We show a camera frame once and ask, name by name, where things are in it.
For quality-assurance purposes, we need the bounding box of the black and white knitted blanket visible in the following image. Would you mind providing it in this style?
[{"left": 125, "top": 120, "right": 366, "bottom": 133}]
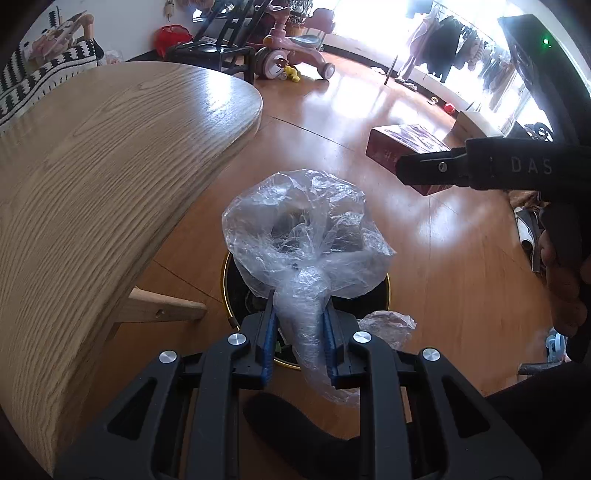
[{"left": 0, "top": 39, "right": 101, "bottom": 136}]

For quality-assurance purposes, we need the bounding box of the small crumpled clear plastic bag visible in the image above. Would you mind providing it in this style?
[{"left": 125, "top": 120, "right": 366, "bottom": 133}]
[{"left": 358, "top": 310, "right": 417, "bottom": 352}]

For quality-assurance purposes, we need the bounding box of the black bin with gold rim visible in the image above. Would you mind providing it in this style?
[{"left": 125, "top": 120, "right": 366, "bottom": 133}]
[{"left": 220, "top": 249, "right": 393, "bottom": 373}]

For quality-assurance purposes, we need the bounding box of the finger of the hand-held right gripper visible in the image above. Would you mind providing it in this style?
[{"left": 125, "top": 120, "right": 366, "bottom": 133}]
[{"left": 396, "top": 148, "right": 470, "bottom": 187}]

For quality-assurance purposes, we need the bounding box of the black wooden chair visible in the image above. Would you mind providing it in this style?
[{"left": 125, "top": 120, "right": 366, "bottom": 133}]
[{"left": 165, "top": 0, "right": 258, "bottom": 85}]

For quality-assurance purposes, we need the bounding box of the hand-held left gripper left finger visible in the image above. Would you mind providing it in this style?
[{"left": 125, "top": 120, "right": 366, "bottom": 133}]
[{"left": 55, "top": 288, "right": 279, "bottom": 480}]

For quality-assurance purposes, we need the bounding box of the pink ride-on toy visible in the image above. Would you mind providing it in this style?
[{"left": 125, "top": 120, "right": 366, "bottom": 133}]
[{"left": 254, "top": 6, "right": 339, "bottom": 82}]

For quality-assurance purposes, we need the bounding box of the pink printed cushion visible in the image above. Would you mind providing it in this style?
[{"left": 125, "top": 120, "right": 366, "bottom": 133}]
[{"left": 28, "top": 13, "right": 96, "bottom": 66}]

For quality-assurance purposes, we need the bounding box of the person's right hand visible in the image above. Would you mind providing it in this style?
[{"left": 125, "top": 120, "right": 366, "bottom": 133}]
[{"left": 538, "top": 231, "right": 588, "bottom": 339}]

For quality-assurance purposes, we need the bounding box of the red plastic bag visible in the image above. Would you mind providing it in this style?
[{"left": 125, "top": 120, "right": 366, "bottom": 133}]
[{"left": 154, "top": 25, "right": 193, "bottom": 52}]

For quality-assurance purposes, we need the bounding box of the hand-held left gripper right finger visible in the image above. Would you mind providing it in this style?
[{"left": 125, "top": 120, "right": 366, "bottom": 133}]
[{"left": 323, "top": 307, "right": 542, "bottom": 480}]

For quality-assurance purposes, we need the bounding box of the wooden table leg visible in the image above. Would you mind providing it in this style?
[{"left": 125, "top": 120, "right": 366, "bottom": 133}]
[{"left": 113, "top": 285, "right": 208, "bottom": 325}]

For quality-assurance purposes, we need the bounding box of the pair of slippers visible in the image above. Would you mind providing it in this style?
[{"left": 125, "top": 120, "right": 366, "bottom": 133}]
[{"left": 514, "top": 205, "right": 549, "bottom": 274}]

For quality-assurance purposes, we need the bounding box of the red box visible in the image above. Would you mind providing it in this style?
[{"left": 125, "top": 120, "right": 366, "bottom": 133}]
[{"left": 366, "top": 124, "right": 455, "bottom": 197}]

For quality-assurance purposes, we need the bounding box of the person's dark clothing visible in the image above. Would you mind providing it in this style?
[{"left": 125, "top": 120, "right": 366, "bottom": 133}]
[{"left": 485, "top": 342, "right": 591, "bottom": 480}]

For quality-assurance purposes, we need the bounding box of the clothes rack with garments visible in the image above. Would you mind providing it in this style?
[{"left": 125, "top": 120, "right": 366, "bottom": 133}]
[{"left": 401, "top": 0, "right": 542, "bottom": 117}]

